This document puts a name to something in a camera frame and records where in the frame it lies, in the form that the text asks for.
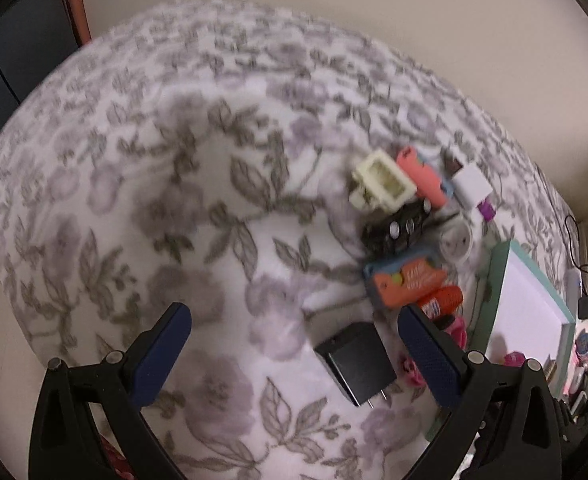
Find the orange glue stick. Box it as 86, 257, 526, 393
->
418, 285, 463, 320

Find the black power adapter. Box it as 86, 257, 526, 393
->
315, 322, 397, 406

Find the large orange blue carrot knife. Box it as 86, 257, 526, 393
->
362, 246, 448, 310

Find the purple lighter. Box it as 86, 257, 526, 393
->
477, 198, 496, 222

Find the black toy car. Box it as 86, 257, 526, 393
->
361, 198, 432, 258

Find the white charger cube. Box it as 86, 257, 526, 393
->
450, 164, 494, 210

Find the small orange blue carrot knife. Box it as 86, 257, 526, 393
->
396, 146, 454, 209

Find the cream plastic hair claw clip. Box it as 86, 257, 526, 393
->
349, 150, 418, 214

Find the teal white cardboard box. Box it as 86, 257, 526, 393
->
465, 240, 576, 399

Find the blue round cartoon toy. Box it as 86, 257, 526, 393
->
574, 330, 588, 368

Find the white power strip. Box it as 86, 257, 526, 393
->
564, 268, 582, 316

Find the floral fleece blanket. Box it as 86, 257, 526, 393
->
0, 0, 570, 479

